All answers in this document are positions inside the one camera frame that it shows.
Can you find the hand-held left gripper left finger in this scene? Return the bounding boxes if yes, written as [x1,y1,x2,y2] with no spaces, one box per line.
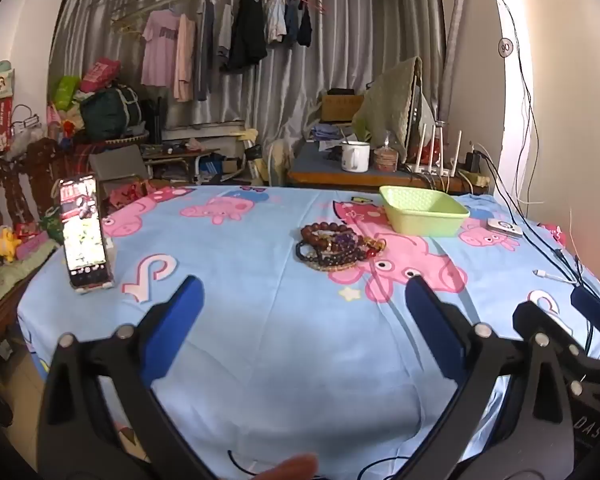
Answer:
[36,275,216,480]

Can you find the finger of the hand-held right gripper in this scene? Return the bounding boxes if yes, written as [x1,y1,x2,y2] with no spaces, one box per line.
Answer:
[570,285,600,363]
[512,301,600,389]

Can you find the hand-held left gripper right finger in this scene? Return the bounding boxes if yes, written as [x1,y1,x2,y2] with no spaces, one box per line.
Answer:
[400,276,579,480]

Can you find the green plastic basket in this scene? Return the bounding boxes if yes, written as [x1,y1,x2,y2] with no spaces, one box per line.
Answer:
[379,185,471,237]

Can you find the pile of bead bracelets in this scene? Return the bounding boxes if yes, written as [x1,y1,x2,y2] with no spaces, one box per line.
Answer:
[295,222,387,272]

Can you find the person's left hand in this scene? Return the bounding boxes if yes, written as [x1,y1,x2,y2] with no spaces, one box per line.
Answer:
[257,452,323,480]

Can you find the small white device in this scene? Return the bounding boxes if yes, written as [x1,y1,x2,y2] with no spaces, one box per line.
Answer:
[486,218,524,239]

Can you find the cartoon pig printed bedsheet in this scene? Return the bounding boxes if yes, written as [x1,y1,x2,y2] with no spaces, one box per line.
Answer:
[17,185,600,480]

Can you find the smartphone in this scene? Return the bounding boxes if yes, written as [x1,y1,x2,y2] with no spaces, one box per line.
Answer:
[59,174,115,289]

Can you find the white router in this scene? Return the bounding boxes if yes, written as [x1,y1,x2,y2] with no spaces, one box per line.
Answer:
[411,121,465,178]

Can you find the wicker jar with lid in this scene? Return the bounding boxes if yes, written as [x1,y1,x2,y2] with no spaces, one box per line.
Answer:
[373,132,400,172]

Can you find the yellow toy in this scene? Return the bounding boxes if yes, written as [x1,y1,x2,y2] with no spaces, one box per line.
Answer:
[0,227,23,263]

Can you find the wooden desk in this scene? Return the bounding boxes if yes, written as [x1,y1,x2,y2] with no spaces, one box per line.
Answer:
[287,142,491,196]

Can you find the white enamel mug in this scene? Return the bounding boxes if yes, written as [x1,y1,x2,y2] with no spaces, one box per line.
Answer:
[341,141,372,172]

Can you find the carved wooden chair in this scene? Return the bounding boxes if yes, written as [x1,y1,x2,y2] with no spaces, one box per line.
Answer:
[0,137,66,271]

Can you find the dark green duffel bag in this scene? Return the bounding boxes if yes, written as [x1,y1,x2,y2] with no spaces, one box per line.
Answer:
[79,84,147,141]

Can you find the green towel cover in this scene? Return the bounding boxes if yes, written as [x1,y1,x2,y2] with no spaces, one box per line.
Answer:
[352,56,425,163]

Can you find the cardboard box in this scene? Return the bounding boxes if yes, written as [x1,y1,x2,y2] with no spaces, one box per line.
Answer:
[320,89,366,123]

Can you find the pink package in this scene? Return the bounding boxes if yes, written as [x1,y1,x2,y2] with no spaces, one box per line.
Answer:
[81,59,122,92]

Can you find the peach garment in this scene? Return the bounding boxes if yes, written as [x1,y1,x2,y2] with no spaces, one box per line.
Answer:
[172,14,197,103]

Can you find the grey shirt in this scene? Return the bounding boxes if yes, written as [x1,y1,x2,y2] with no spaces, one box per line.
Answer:
[195,0,218,102]

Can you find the pink t-shirt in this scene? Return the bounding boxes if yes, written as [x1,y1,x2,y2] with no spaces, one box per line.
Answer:
[141,9,182,88]

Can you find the black jacket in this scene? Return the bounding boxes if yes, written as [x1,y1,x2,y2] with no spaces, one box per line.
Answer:
[227,0,268,72]

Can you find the grey curtain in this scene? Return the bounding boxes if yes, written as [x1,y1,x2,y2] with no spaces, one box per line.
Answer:
[50,0,448,161]

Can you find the light plaid shirt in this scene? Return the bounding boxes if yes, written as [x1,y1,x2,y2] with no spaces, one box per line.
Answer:
[265,0,288,45]

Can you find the blue shorts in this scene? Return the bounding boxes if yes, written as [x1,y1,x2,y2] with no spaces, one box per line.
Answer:
[284,0,302,46]

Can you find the black hanging garment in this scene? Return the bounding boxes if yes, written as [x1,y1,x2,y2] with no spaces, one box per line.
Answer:
[296,4,313,48]

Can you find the white charging cable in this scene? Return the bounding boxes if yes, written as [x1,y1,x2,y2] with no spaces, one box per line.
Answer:
[532,270,578,286]

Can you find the wall cable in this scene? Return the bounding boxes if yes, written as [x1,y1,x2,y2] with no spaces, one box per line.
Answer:
[495,0,543,206]

